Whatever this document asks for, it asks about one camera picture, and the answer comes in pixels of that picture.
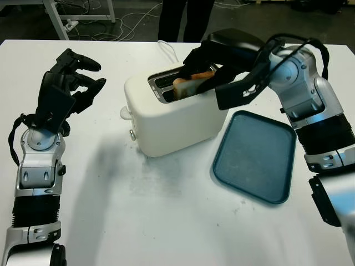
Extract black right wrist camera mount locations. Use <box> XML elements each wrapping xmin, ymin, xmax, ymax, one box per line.
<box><xmin>215</xmin><ymin>69</ymin><xmax>271</xmax><ymax>111</ymax></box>

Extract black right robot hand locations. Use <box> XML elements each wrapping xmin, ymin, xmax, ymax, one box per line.
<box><xmin>177</xmin><ymin>27</ymin><xmax>271</xmax><ymax>94</ymax></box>

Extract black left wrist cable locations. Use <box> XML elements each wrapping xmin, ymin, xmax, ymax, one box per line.
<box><xmin>7</xmin><ymin>112</ymin><xmax>37</xmax><ymax>164</ymax></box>

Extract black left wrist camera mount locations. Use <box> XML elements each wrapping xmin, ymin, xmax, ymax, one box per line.
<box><xmin>35</xmin><ymin>84</ymin><xmax>76</xmax><ymax>131</ymax></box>

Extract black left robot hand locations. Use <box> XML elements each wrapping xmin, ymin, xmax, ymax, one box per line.
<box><xmin>37</xmin><ymin>48</ymin><xmax>107</xmax><ymax>115</ymax></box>

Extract white two-slot toaster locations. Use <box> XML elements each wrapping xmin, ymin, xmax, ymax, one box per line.
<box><xmin>119</xmin><ymin>62</ymin><xmax>230</xmax><ymax>158</ymax></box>

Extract blue plastic tray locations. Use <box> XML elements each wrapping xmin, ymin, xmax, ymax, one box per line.
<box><xmin>212</xmin><ymin>110</ymin><xmax>297</xmax><ymax>205</ymax></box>

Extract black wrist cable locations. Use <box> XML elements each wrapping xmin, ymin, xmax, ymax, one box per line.
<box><xmin>259</xmin><ymin>33</ymin><xmax>331</xmax><ymax>84</ymax></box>
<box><xmin>7</xmin><ymin>112</ymin><xmax>37</xmax><ymax>164</ymax></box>

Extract white metal table frame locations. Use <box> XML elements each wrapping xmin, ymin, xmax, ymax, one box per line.
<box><xmin>43</xmin><ymin>0</ymin><xmax>116</xmax><ymax>39</ymax></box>

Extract white floor cables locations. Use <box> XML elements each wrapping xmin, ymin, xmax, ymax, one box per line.
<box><xmin>77</xmin><ymin>0</ymin><xmax>161</xmax><ymax>41</ymax></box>

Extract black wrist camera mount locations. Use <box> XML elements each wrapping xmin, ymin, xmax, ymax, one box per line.
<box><xmin>215</xmin><ymin>69</ymin><xmax>271</xmax><ymax>111</ymax></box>
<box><xmin>35</xmin><ymin>84</ymin><xmax>76</xmax><ymax>131</ymax></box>

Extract person in cream jacket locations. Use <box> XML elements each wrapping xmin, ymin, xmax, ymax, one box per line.
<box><xmin>157</xmin><ymin>0</ymin><xmax>216</xmax><ymax>43</ymax></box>

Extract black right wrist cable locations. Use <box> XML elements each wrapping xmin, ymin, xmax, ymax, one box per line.
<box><xmin>259</xmin><ymin>33</ymin><xmax>331</xmax><ymax>84</ymax></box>

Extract white toaster power cord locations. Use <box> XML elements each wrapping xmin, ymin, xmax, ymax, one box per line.
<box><xmin>157</xmin><ymin>40</ymin><xmax>180</xmax><ymax>64</ymax></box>

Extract slice of toast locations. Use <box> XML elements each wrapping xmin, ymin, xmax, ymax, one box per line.
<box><xmin>173</xmin><ymin>70</ymin><xmax>216</xmax><ymax>100</ymax></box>

